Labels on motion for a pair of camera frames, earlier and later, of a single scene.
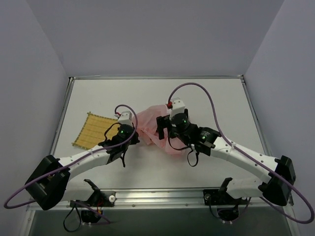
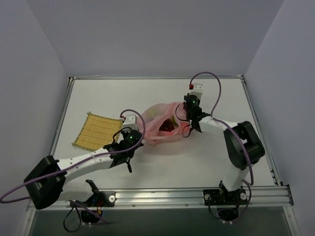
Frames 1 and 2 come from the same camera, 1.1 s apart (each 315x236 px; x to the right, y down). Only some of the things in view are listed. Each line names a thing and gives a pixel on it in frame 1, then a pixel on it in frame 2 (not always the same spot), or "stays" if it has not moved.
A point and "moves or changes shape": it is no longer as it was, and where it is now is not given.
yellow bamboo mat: [94, 130] stays
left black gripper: [134, 140] to [137, 141]
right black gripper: [162, 123] to [188, 108]
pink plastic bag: [147, 128] moves or changes shape
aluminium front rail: [168, 199] stays
